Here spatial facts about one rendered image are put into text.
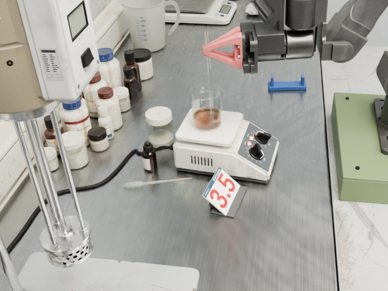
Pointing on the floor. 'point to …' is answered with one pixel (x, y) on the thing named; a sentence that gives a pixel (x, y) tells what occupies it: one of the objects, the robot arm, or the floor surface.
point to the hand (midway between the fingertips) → (207, 50)
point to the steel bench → (193, 226)
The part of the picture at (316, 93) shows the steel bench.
